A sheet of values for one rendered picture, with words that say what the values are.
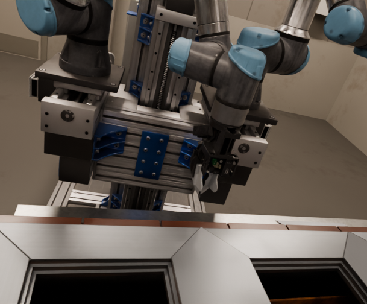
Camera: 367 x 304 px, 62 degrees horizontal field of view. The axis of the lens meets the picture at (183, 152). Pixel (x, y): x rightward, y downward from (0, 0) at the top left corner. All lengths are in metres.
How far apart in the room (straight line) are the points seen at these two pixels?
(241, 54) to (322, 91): 4.56
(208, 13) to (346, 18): 0.29
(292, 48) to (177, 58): 0.50
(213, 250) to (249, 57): 0.41
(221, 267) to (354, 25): 0.58
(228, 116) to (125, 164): 0.52
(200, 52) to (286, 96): 4.32
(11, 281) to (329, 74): 4.84
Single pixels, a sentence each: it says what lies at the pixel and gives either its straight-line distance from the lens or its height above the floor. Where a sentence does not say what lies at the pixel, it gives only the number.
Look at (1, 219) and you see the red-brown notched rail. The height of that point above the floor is 0.83.
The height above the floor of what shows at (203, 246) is 0.85.
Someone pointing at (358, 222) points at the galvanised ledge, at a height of 0.68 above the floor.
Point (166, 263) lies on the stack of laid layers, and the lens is 0.67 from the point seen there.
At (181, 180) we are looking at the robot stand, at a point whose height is 0.74.
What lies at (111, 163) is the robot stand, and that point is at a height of 0.76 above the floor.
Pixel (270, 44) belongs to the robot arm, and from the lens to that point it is 0.97.
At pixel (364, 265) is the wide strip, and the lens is 0.92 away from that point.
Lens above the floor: 1.33
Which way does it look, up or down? 28 degrees down
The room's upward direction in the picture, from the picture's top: 16 degrees clockwise
